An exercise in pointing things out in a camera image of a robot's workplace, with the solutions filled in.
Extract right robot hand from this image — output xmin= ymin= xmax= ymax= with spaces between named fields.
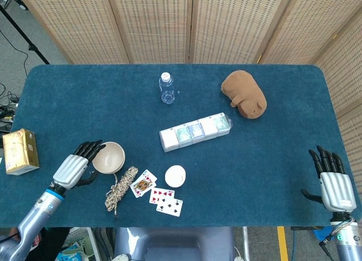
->
xmin=300 ymin=145 xmax=357 ymax=213

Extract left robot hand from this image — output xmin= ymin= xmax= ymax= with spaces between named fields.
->
xmin=53 ymin=140 xmax=107 ymax=190

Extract beige bowl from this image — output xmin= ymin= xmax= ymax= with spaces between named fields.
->
xmin=94 ymin=156 xmax=126 ymax=176
xmin=92 ymin=142 xmax=126 ymax=174

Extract gold paper box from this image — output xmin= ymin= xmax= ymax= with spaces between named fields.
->
xmin=2 ymin=128 xmax=40 ymax=176

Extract white plastic basket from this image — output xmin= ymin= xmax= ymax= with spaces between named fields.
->
xmin=56 ymin=226 xmax=94 ymax=261

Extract jack of hearts card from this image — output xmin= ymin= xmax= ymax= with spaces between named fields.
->
xmin=130 ymin=173 xmax=156 ymax=199

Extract six of hearts card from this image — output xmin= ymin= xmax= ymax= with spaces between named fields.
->
xmin=149 ymin=187 xmax=175 ymax=205

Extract blue velvet table cloth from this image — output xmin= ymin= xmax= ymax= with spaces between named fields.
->
xmin=0 ymin=64 xmax=362 ymax=228

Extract white round lid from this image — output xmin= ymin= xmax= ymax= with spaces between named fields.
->
xmin=165 ymin=165 xmax=187 ymax=188

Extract five of spades card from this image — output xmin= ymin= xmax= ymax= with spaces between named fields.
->
xmin=156 ymin=198 xmax=184 ymax=217

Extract clear plastic water bottle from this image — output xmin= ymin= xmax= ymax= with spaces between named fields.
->
xmin=158 ymin=71 xmax=175 ymax=105

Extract grey robot torso base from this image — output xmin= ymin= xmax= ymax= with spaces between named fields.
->
xmin=114 ymin=226 xmax=235 ymax=261

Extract wrapped pocket tissue pack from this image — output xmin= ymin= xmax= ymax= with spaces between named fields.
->
xmin=158 ymin=112 xmax=234 ymax=153

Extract brown capybara plush toy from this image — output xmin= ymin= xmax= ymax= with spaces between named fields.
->
xmin=221 ymin=70 xmax=268 ymax=119

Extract black tripod stand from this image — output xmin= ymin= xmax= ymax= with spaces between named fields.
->
xmin=0 ymin=3 xmax=50 ymax=65

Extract woven wooden folding screen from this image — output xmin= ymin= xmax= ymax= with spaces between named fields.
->
xmin=14 ymin=0 xmax=362 ymax=188

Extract camouflage rope bundle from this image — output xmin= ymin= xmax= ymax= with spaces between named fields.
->
xmin=105 ymin=166 xmax=139 ymax=216

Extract black floor cables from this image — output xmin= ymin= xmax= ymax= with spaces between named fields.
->
xmin=0 ymin=82 xmax=21 ymax=133

